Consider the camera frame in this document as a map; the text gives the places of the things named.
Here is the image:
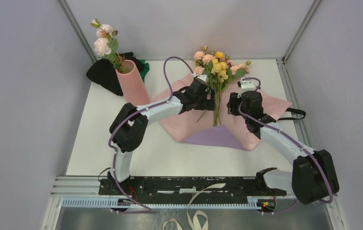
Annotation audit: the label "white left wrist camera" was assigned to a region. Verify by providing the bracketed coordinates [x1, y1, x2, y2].
[192, 73, 208, 83]

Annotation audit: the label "purple wrapping paper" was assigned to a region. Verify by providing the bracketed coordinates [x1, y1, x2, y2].
[151, 73, 293, 152]

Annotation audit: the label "green cloth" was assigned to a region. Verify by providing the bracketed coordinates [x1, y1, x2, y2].
[135, 59, 150, 82]

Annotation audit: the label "light blue cable duct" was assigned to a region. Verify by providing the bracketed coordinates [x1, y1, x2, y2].
[61, 196, 265, 210]

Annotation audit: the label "pink cylindrical vase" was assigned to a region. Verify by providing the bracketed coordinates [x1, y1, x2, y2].
[116, 60, 150, 106]

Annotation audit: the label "beige strap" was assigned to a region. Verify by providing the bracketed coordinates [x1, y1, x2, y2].
[162, 183, 227, 230]

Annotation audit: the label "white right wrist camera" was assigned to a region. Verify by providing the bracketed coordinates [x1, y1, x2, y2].
[237, 79, 258, 98]

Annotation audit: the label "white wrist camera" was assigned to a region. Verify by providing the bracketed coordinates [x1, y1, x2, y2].
[192, 73, 208, 83]
[237, 79, 258, 98]

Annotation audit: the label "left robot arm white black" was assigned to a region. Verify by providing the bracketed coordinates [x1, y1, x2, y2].
[108, 78, 215, 195]

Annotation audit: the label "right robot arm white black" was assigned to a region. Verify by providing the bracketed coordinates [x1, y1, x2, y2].
[227, 91, 340, 205]

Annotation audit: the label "black cloth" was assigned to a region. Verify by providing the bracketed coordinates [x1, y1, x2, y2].
[86, 52, 137, 96]

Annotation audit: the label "aluminium frame rail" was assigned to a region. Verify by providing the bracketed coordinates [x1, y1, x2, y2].
[276, 58, 318, 150]

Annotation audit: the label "black ribbon gold lettering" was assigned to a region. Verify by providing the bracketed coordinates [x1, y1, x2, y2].
[278, 107, 306, 121]

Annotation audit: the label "pink and yellow flower bouquet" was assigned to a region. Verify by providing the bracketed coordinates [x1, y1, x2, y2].
[193, 46, 252, 127]

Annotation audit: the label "pink flowers in vase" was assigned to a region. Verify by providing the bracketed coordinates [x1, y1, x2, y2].
[90, 18, 128, 74]

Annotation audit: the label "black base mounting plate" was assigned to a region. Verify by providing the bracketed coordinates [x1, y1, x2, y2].
[98, 176, 287, 197]

